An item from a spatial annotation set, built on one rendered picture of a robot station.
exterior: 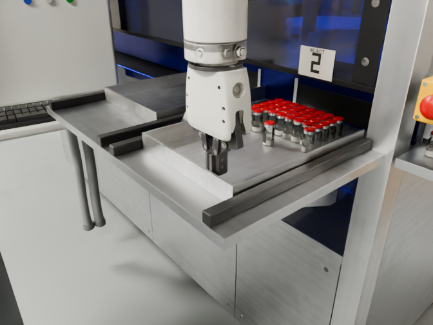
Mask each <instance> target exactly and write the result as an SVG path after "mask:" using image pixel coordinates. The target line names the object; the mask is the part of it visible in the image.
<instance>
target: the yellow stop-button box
mask: <svg viewBox="0 0 433 325"><path fill-rule="evenodd" d="M432 94H433V76H431V77H428V78H425V79H423V80H422V82H421V87H420V90H419V95H418V100H417V103H416V107H415V110H414V116H413V119H414V120H415V121H420V122H423V123H427V124H431V125H433V120H429V119H426V118H424V117H423V116H422V114H421V112H420V110H419V105H420V102H421V101H422V100H423V99H424V98H425V97H427V96H429V95H432Z"/></svg>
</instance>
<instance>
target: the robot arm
mask: <svg viewBox="0 0 433 325"><path fill-rule="evenodd" d="M247 6H248V0H182V14H183V29H184V58H185V59H186V60H188V72H187V80H186V112H187V118H188V123H189V124H190V125H191V126H192V129H193V130H194V131H195V132H197V133H198V134H199V136H200V138H201V140H202V148H203V150H204V151H206V152H205V163H206V169H207V170H209V171H211V172H213V173H215V174H216V175H218V176H220V175H223V174H225V173H227V152H228V151H230V150H238V149H240V148H243V147H244V143H243V138H242V135H248V134H250V132H251V93H250V86H249V78H248V74H247V68H246V67H244V66H243V60H242V59H245V58H246V55H247Z"/></svg>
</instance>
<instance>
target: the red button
mask: <svg viewBox="0 0 433 325"><path fill-rule="evenodd" d="M419 110H420V112H421V114H422V116H423V117H424V118H426V119H429V120H433V94H432V95H429V96H427V97H425V98H424V99H423V100H422V101H421V102H420V105H419Z"/></svg>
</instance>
